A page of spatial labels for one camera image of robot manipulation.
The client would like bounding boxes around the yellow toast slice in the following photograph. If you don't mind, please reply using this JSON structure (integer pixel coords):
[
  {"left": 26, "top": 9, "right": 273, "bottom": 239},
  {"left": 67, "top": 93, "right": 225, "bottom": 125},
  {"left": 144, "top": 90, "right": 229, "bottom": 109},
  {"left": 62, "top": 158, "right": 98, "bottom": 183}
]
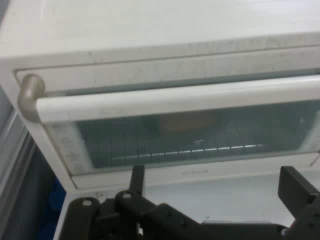
[{"left": 159, "top": 113, "right": 217, "bottom": 135}]

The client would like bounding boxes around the cream toaster oven body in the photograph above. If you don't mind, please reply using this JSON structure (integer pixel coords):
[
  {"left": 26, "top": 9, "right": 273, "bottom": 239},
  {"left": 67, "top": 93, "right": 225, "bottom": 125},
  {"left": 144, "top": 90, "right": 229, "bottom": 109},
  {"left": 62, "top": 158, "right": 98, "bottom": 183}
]
[{"left": 0, "top": 0, "right": 320, "bottom": 195}]

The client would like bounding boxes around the aluminium profile rail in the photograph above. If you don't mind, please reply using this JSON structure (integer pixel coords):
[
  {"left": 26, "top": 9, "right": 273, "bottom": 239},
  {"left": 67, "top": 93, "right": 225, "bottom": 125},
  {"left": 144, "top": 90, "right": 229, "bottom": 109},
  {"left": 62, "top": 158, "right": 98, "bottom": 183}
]
[{"left": 0, "top": 109, "right": 36, "bottom": 203}]

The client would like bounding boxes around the cream toaster oven door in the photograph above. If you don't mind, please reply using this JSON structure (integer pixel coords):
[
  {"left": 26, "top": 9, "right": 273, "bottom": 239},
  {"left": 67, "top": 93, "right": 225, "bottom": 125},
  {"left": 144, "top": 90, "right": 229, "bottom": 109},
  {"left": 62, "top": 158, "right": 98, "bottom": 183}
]
[{"left": 13, "top": 46, "right": 320, "bottom": 191}]

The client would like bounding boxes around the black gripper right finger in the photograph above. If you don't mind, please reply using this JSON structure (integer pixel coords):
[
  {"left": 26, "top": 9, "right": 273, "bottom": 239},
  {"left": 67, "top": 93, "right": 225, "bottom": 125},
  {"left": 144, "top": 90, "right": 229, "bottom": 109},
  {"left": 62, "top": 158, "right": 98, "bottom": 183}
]
[{"left": 277, "top": 165, "right": 320, "bottom": 240}]

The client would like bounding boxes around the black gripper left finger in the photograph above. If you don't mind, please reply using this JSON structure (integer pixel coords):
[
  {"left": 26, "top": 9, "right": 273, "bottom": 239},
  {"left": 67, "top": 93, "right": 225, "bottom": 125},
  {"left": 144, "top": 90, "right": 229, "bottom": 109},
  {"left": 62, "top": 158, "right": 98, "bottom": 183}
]
[{"left": 58, "top": 164, "right": 206, "bottom": 240}]

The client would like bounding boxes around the metal wire oven rack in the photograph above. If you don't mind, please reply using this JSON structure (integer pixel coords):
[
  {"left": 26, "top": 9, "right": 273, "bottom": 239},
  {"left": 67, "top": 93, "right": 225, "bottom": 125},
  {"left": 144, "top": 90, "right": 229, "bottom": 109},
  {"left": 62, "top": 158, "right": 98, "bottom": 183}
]
[{"left": 77, "top": 119, "right": 267, "bottom": 162}]

